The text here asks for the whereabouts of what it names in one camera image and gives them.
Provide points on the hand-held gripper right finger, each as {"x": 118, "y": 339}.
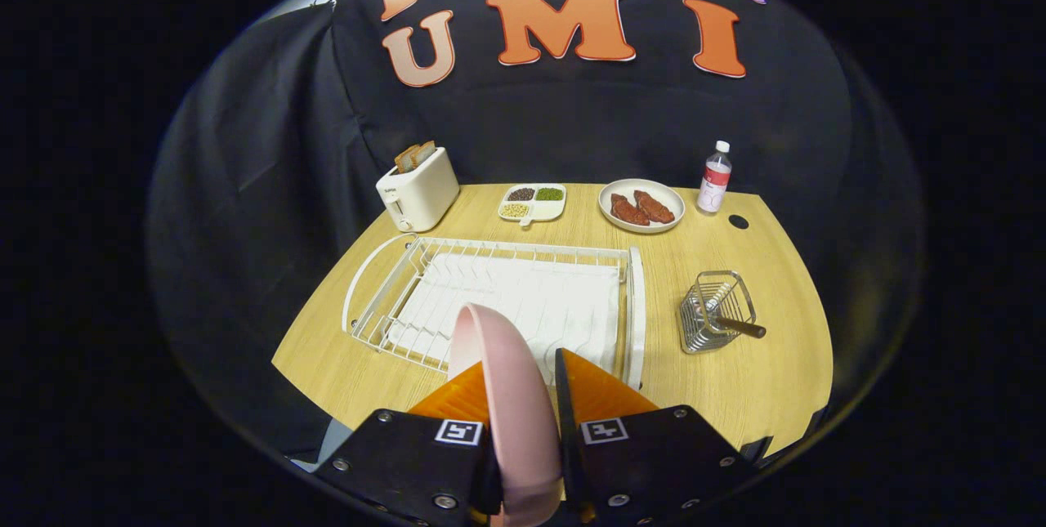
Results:
{"x": 564, "y": 404}

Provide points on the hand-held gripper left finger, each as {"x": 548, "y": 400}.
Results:
{"x": 409, "y": 462}

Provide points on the pink plate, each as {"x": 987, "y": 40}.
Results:
{"x": 515, "y": 413}

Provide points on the white divided bean dish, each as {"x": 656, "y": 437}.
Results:
{"x": 546, "y": 212}

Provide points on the beige round plate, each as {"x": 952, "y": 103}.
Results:
{"x": 613, "y": 194}

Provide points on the white ribbed drain tray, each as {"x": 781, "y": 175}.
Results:
{"x": 531, "y": 298}

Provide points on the red meat piece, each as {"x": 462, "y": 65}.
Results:
{"x": 655, "y": 207}
{"x": 629, "y": 210}

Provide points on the black round table grommet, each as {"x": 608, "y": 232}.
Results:
{"x": 738, "y": 221}

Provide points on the white toaster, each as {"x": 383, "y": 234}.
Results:
{"x": 425, "y": 192}

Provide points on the red-labelled clear plastic bottle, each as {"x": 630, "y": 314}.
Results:
{"x": 713, "y": 184}

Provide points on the black backdrop cloth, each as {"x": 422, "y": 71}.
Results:
{"x": 572, "y": 118}

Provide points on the toast slice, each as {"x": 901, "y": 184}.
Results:
{"x": 405, "y": 159}
{"x": 426, "y": 152}

